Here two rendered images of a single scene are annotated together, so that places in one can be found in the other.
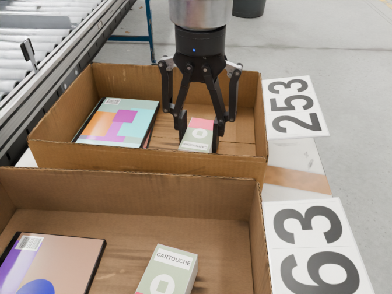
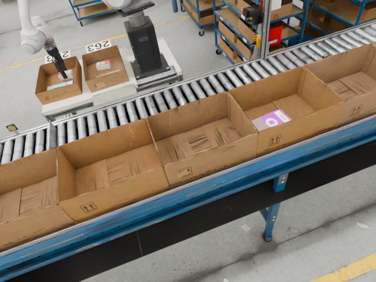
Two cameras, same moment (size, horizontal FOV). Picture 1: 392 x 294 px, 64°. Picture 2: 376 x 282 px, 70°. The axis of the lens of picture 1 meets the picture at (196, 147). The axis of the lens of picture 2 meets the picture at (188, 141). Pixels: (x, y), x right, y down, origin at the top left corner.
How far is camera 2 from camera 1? 2.10 m
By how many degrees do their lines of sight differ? 69
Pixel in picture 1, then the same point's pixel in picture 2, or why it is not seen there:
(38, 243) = not seen: hidden behind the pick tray
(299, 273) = (98, 47)
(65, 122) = (62, 92)
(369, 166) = (26, 113)
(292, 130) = (67, 53)
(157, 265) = (99, 64)
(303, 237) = (93, 48)
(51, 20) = not seen: outside the picture
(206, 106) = (46, 83)
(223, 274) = not seen: hidden behind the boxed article
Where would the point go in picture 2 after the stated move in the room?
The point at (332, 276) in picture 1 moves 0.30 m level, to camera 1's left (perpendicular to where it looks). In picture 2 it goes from (98, 45) to (105, 62)
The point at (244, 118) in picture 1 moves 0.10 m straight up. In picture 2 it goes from (52, 75) to (45, 64)
